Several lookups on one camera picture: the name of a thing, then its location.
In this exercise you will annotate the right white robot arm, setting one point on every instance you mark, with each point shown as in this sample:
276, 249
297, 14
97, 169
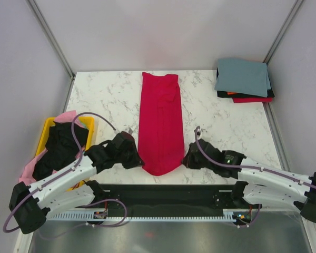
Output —
256, 184

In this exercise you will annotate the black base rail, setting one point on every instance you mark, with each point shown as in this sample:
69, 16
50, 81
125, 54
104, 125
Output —
168, 200

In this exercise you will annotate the folded orange t-shirt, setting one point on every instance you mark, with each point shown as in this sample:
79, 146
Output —
231, 93

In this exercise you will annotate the folded grey-blue t-shirt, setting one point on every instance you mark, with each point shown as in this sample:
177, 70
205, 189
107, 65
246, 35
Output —
242, 76

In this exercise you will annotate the pink t-shirt in bin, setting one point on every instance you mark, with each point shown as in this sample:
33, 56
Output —
27, 173

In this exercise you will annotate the white slotted cable duct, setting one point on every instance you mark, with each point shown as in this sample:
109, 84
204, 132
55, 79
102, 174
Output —
94, 216

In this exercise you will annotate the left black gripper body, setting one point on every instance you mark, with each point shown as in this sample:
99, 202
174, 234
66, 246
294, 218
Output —
128, 159

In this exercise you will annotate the crimson red t-shirt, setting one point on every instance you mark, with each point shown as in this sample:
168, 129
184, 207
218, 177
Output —
161, 138

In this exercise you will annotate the folded red t-shirt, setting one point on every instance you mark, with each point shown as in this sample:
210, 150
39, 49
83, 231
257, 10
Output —
252, 100

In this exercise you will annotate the yellow plastic bin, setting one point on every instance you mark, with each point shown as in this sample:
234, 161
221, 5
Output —
84, 127

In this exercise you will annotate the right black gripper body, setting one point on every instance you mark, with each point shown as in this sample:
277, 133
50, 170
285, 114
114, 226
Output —
193, 162

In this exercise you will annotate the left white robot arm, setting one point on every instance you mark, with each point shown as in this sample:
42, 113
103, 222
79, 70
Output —
32, 205

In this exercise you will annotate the black t-shirt in bin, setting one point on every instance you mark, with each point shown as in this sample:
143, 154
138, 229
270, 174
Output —
61, 150

